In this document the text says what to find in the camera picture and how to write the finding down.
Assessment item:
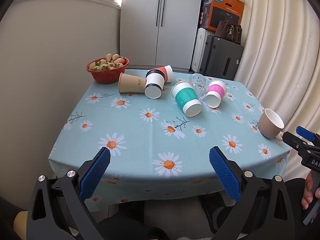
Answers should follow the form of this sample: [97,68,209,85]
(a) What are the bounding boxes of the red and white cup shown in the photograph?
[156,65,174,83]

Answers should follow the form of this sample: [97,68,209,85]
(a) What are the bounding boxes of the brown handbag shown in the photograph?
[215,21,243,45]

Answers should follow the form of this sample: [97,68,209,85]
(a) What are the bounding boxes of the cream curtain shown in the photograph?
[230,0,320,140]

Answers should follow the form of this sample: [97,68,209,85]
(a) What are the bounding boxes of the pink and white cup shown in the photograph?
[205,80,227,107]

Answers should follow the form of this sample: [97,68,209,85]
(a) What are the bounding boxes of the grey two-door cabinet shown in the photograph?
[119,0,204,72]

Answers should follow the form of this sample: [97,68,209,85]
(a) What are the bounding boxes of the white suitcase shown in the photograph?
[191,27,215,74]

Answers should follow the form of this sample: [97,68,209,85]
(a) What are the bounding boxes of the person's right hand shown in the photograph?
[301,171,320,210]

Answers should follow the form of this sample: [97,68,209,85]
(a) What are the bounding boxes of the clear glass cup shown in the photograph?
[189,73,208,100]

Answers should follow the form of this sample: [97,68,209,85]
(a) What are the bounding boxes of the black and white cup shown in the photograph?
[144,69,166,99]

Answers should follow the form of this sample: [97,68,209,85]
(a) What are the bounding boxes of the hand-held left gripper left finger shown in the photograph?
[26,146,112,240]

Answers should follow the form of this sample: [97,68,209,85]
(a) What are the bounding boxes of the person's dark trousers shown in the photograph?
[96,205,235,240]

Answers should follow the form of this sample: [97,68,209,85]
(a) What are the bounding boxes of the brown paper cup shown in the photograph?
[118,72,147,94]

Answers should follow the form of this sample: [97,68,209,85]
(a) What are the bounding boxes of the dark grey suitcase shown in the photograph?
[199,35,244,81]

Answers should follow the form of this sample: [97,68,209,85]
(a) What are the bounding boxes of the red bowl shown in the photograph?
[86,57,130,84]

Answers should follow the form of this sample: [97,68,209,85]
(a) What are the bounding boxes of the teal and white cup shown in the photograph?
[171,81,203,117]

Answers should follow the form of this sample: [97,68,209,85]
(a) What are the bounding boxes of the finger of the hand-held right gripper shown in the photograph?
[282,131,313,155]
[296,126,320,146]

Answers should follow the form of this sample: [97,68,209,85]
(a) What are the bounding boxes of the beige mug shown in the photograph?
[258,108,285,142]

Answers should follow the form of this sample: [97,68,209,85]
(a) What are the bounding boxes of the blue daisy tablecloth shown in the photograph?
[49,69,292,212]

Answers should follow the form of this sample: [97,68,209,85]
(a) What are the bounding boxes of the orange cardboard box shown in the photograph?
[199,0,245,32]

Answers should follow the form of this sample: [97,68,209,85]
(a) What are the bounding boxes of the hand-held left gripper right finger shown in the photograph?
[209,146,296,240]

